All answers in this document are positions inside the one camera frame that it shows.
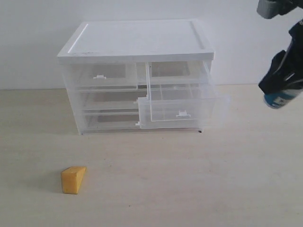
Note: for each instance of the teal bottle with white cap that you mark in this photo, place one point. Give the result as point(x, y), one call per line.
point(280, 99)

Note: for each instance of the clear middle wide drawer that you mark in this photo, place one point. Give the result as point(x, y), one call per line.
point(112, 100)

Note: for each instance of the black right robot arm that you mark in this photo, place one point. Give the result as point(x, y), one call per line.
point(268, 9)

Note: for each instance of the yellow wedge sponge block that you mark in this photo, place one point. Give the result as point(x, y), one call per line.
point(71, 179)

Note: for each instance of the clear wide drawer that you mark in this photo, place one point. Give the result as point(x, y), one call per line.
point(127, 120)
point(112, 100)

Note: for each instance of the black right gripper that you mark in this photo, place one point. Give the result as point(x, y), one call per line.
point(286, 69)

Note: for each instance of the clear bottom wide drawer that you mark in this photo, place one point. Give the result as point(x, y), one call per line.
point(127, 120)

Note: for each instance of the white plastic drawer cabinet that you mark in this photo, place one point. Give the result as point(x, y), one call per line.
point(128, 42)

